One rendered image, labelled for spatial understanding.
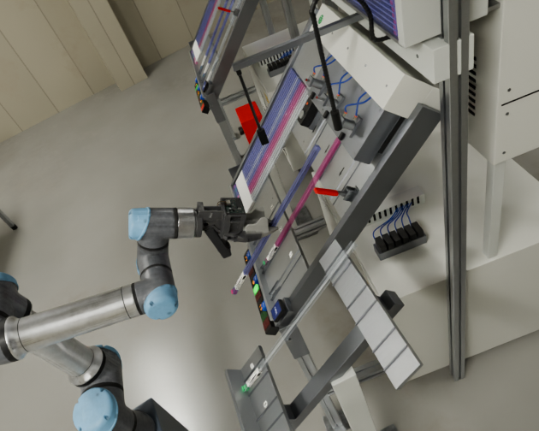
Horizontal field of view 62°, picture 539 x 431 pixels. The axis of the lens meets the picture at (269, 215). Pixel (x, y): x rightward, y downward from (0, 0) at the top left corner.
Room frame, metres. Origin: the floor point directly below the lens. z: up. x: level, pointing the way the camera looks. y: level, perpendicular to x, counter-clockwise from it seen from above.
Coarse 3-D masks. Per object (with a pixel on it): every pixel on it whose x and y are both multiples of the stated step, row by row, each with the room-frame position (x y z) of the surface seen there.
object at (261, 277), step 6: (234, 192) 1.37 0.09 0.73; (252, 246) 1.06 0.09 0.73; (252, 252) 1.03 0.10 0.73; (258, 258) 1.01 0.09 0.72; (258, 264) 0.98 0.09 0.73; (258, 270) 0.95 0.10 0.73; (258, 276) 0.93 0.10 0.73; (264, 276) 0.93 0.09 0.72; (258, 282) 0.91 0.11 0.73; (264, 282) 0.90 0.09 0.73; (264, 288) 0.88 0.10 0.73; (264, 294) 0.85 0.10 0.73; (264, 300) 0.84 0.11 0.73; (270, 300) 0.83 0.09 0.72; (270, 306) 0.81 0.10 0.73; (270, 312) 0.78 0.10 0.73; (270, 318) 0.77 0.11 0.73
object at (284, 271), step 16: (272, 192) 1.14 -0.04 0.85; (272, 208) 1.09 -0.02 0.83; (256, 240) 1.07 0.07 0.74; (272, 240) 0.99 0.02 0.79; (288, 240) 0.92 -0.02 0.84; (288, 256) 0.88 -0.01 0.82; (304, 256) 0.83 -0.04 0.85; (272, 272) 0.91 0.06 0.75; (288, 272) 0.84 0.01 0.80; (304, 272) 0.78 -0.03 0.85; (272, 288) 0.85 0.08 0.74; (288, 288) 0.80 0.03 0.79
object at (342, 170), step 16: (304, 48) 1.39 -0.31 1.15; (304, 64) 1.34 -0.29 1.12; (320, 64) 1.24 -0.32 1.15; (304, 80) 1.29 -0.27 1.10; (304, 128) 1.15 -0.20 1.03; (320, 128) 1.06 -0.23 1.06; (400, 128) 0.77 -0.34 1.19; (304, 144) 1.10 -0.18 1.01; (320, 144) 1.02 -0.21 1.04; (320, 160) 0.98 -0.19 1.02; (336, 160) 0.92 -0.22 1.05; (352, 160) 0.86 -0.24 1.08; (336, 176) 0.88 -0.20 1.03; (352, 176) 0.82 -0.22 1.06; (368, 176) 0.77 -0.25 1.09; (336, 208) 0.81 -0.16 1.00
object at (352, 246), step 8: (352, 248) 0.62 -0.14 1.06; (344, 256) 0.62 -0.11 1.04; (336, 264) 0.62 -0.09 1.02; (328, 272) 0.63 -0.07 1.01; (336, 272) 0.61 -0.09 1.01; (328, 280) 0.61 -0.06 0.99; (320, 288) 0.61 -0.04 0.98; (312, 296) 0.62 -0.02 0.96; (304, 304) 0.62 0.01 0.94; (312, 304) 0.61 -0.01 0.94; (304, 312) 0.61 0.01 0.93; (296, 320) 0.61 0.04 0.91; (288, 328) 0.61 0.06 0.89; (288, 336) 0.60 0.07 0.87; (280, 344) 0.60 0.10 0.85; (272, 352) 0.60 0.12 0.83; (264, 360) 0.61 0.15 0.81; (264, 368) 0.60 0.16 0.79
